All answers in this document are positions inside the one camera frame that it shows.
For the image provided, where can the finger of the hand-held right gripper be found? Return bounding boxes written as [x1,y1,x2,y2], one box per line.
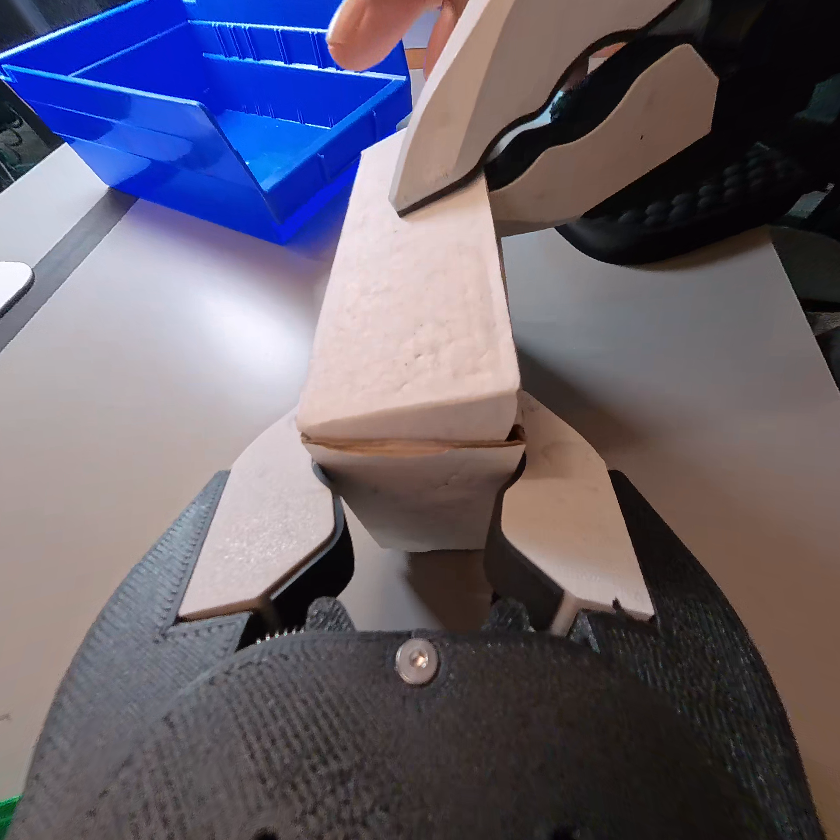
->
[486,36,721,236]
[388,0,677,219]

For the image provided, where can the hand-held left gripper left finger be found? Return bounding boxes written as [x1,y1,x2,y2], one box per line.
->
[177,420,355,626]

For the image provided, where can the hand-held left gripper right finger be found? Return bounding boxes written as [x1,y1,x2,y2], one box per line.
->
[486,394,657,634]

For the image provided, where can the white cardboard box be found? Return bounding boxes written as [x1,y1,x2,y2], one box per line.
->
[297,128,527,553]

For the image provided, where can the blue plastic bin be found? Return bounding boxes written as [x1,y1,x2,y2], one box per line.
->
[0,0,413,245]

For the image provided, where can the person's right hand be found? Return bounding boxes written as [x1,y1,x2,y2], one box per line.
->
[326,0,470,73]

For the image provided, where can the black round seat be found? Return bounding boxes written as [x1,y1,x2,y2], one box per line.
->
[558,141,831,266]

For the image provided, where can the white metal stand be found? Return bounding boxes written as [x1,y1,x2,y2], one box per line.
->
[0,261,35,319]

